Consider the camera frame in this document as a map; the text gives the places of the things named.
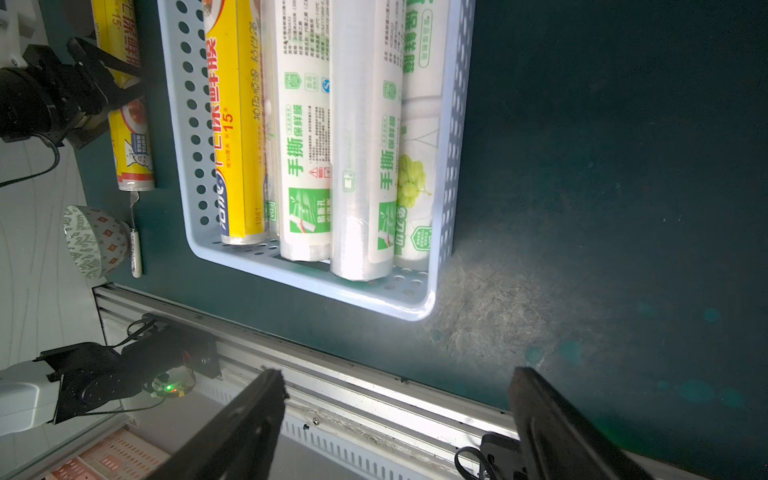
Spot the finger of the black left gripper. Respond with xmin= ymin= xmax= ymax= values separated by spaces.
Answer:
xmin=67 ymin=37 xmax=142 ymax=78

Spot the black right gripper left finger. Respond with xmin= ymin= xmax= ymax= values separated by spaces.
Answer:
xmin=149 ymin=369 xmax=288 ymax=479

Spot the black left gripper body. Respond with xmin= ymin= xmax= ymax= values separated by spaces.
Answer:
xmin=1 ymin=44 xmax=114 ymax=149

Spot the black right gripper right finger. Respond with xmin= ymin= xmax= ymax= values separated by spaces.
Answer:
xmin=508 ymin=367 xmax=651 ymax=480

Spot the large yellow wrap roll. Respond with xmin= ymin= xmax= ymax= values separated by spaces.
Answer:
xmin=91 ymin=0 xmax=155 ymax=192

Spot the yellow PE wrap roll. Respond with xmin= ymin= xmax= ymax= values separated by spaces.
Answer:
xmin=202 ymin=0 xmax=267 ymax=245

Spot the silver green grape wrap roll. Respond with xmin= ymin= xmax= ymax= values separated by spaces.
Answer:
xmin=270 ymin=0 xmax=331 ymax=262

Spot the white green plastic wrap roll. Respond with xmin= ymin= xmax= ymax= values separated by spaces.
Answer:
xmin=394 ymin=1 xmax=449 ymax=270

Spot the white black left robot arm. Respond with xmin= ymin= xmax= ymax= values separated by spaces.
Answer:
xmin=1 ymin=38 xmax=220 ymax=435

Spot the light blue perforated plastic basket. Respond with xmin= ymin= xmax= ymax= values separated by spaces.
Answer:
xmin=158 ymin=1 xmax=476 ymax=322

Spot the white tape roll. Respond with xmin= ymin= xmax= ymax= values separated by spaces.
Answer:
xmin=63 ymin=205 xmax=130 ymax=280

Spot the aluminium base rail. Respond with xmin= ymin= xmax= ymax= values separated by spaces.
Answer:
xmin=92 ymin=283 xmax=709 ymax=480

